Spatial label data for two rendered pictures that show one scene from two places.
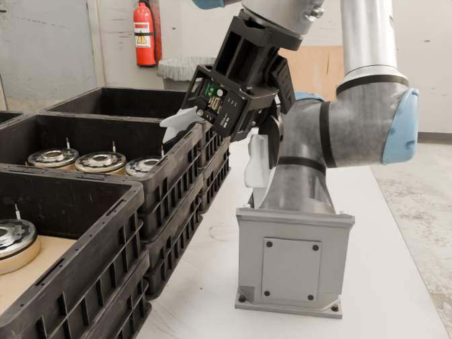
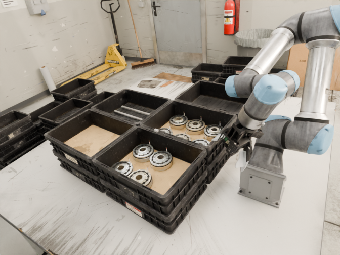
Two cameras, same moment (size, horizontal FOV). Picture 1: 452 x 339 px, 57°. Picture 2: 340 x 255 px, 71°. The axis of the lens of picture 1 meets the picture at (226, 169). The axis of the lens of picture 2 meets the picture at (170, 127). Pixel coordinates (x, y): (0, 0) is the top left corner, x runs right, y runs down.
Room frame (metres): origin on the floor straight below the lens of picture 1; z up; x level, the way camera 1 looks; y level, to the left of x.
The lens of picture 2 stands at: (-0.19, -0.11, 1.57)
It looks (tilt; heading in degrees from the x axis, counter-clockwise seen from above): 34 degrees down; 28
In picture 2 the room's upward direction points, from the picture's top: 8 degrees counter-clockwise
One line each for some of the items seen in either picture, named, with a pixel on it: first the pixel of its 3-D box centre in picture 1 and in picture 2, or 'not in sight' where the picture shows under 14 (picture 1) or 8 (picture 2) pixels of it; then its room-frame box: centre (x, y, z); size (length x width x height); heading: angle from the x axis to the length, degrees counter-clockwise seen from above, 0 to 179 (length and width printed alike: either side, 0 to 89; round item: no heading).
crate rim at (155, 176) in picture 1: (79, 144); (187, 122); (0.74, 0.27, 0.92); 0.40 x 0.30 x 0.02; 77
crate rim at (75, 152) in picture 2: not in sight; (90, 131); (0.54, 0.73, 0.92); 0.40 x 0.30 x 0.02; 77
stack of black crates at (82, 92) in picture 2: not in sight; (79, 103); (1.59, 1.98, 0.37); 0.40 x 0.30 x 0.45; 172
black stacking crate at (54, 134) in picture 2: not in sight; (93, 139); (0.54, 0.73, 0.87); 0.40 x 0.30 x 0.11; 77
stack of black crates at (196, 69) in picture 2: not in sight; (210, 80); (2.57, 0.68, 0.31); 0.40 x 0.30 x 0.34; 82
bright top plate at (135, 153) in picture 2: not in sight; (142, 150); (0.54, 0.43, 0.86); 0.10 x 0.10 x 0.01
